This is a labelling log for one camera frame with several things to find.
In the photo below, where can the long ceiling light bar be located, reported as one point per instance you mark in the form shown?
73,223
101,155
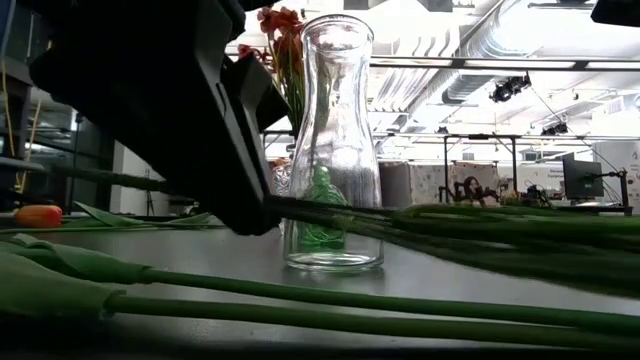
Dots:
500,64

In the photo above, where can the grey partition panel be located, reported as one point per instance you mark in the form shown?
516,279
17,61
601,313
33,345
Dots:
415,185

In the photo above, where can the black monitor on arm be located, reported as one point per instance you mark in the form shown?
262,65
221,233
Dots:
582,180

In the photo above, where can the clear cut glass vase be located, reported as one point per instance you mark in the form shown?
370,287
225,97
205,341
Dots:
281,180

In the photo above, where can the clear glass carafe vase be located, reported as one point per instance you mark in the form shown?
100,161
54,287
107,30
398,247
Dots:
335,125

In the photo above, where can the orange blossom flower spray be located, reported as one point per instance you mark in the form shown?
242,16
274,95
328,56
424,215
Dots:
287,50

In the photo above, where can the black background robot arm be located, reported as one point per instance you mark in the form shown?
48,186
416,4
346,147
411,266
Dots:
536,195
450,194

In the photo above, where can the person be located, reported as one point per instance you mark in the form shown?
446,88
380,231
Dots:
471,185

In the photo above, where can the silver round air duct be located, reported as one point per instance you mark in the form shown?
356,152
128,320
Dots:
492,45

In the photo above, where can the bright green flower stem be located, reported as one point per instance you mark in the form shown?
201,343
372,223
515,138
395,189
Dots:
500,220

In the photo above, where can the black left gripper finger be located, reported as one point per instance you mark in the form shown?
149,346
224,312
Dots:
262,100
220,165

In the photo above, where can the orange tulip flower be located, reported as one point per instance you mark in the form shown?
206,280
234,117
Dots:
39,216

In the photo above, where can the black tripod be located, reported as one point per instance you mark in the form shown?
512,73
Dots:
149,202

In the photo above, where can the black ceiling spotlight cluster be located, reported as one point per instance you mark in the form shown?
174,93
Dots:
507,89

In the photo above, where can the green glass bottle vase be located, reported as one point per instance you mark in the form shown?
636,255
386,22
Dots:
322,190

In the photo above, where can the small black ceiling spotlight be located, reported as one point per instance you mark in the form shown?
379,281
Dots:
555,129

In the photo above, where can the green flower stem with leaf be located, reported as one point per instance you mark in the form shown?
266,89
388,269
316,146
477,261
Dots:
50,295
75,262

